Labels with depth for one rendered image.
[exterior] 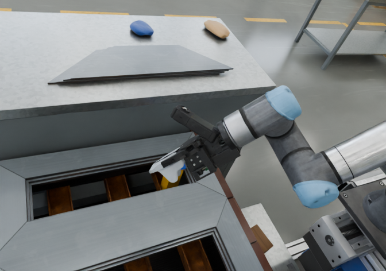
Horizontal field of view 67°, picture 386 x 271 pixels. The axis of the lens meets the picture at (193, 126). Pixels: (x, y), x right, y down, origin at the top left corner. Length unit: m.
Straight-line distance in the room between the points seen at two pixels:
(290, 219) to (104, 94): 1.67
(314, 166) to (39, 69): 0.95
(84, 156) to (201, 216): 0.48
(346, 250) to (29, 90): 1.12
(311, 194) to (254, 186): 1.71
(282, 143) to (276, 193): 1.71
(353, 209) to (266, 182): 1.35
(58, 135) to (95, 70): 0.27
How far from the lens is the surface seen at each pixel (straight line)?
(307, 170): 0.63
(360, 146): 0.64
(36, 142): 1.16
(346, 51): 4.38
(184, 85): 1.17
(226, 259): 1.04
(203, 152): 0.63
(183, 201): 1.07
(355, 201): 1.13
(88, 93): 1.08
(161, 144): 1.20
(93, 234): 0.99
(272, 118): 0.61
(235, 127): 0.61
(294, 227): 2.29
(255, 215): 1.34
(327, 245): 1.10
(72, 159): 1.14
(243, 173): 2.35
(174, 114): 0.63
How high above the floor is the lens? 1.76
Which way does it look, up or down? 44 degrees down
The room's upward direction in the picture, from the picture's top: 19 degrees clockwise
